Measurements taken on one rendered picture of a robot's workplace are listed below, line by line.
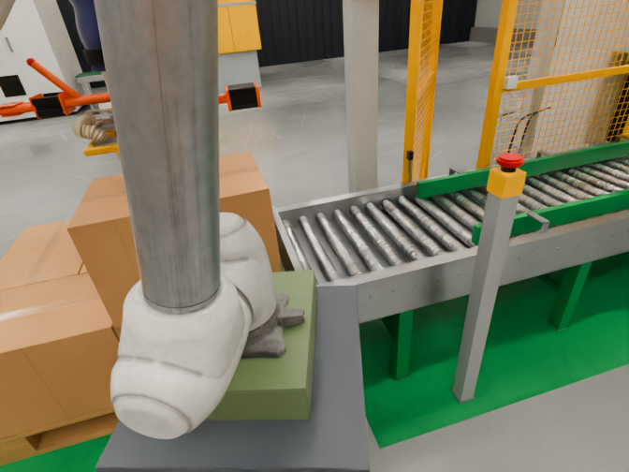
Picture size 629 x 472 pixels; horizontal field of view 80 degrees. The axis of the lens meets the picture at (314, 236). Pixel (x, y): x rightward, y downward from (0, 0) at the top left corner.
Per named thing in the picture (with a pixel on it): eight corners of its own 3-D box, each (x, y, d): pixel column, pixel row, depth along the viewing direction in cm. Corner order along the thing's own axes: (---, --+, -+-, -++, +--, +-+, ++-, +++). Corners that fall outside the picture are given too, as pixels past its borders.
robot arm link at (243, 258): (285, 284, 85) (268, 197, 74) (265, 346, 70) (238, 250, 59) (219, 284, 88) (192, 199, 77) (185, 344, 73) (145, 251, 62)
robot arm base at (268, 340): (304, 355, 75) (300, 335, 72) (196, 364, 76) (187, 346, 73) (305, 294, 90) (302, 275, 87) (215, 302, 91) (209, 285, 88)
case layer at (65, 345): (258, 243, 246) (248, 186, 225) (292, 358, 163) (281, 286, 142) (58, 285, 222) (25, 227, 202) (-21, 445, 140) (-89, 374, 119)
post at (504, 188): (464, 385, 161) (509, 164, 109) (475, 399, 156) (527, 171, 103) (450, 390, 160) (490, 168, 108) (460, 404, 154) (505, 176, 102)
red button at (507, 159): (509, 164, 109) (512, 150, 107) (528, 172, 103) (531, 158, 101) (489, 168, 108) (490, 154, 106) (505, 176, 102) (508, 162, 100)
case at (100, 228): (263, 234, 175) (249, 151, 155) (284, 285, 143) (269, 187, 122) (127, 265, 162) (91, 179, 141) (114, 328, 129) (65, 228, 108)
